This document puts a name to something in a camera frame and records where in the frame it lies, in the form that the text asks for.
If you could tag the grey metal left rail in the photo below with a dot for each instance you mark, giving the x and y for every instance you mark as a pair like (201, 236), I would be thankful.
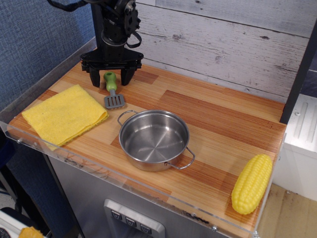
(23, 96)

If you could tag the yellow plastic toy corn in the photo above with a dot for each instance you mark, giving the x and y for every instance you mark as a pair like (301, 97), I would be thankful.
(251, 184)

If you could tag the dark right upright post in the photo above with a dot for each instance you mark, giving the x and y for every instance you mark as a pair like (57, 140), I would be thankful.
(300, 76)

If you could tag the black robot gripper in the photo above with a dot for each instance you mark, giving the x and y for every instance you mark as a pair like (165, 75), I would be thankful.
(104, 57)

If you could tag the clear acrylic front guard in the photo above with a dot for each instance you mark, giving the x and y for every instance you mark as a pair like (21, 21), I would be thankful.
(224, 227)

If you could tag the green handled grey toy spatula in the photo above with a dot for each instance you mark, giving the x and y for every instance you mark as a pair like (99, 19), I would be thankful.
(114, 100)

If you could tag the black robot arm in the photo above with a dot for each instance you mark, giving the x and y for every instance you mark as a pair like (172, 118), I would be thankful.
(115, 24)

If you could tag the dark left upright post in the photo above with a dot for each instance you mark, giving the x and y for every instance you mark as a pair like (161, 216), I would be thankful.
(98, 24)

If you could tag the silver button control panel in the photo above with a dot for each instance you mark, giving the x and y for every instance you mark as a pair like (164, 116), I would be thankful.
(127, 223)

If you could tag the stainless steel pot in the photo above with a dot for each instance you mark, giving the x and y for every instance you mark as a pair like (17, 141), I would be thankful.
(155, 140)

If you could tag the dark upright post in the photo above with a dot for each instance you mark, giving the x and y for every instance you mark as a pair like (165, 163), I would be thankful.
(300, 76)
(98, 24)

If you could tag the stainless steel cabinet front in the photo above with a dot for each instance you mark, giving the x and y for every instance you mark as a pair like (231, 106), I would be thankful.
(86, 191)

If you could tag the yellow black object bottom left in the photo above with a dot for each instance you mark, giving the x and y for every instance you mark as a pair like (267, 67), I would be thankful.
(24, 232)

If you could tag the white box at right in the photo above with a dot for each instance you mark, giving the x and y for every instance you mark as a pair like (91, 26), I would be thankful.
(296, 167)

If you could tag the yellow folded cloth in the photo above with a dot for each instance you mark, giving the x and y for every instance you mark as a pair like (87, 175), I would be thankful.
(65, 116)

